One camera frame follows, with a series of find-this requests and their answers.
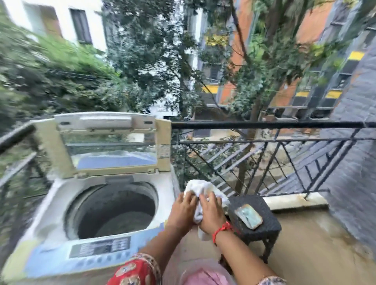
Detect person's left hand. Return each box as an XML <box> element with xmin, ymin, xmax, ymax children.
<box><xmin>166</xmin><ymin>192</ymin><xmax>199</xmax><ymax>231</ymax></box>

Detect person's right hand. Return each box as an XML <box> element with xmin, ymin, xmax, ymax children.
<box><xmin>199</xmin><ymin>191</ymin><xmax>227</xmax><ymax>235</ymax></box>

